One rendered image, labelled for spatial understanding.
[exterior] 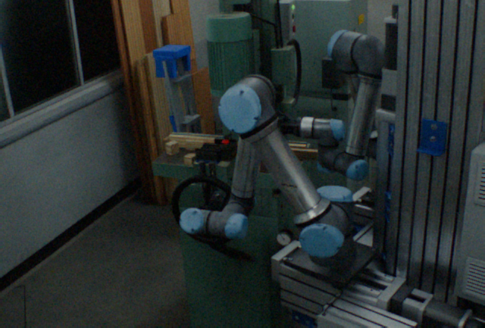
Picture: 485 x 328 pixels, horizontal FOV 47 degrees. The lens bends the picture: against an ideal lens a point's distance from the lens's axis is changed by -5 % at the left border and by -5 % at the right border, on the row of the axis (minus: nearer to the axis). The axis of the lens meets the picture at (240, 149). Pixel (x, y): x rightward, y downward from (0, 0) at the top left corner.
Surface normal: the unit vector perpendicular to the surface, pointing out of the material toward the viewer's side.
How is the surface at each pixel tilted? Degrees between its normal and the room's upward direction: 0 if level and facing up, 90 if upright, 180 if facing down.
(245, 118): 83
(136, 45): 87
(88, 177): 90
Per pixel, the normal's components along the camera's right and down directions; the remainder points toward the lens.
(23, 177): 0.91, 0.11
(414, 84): -0.64, 0.33
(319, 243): -0.26, 0.48
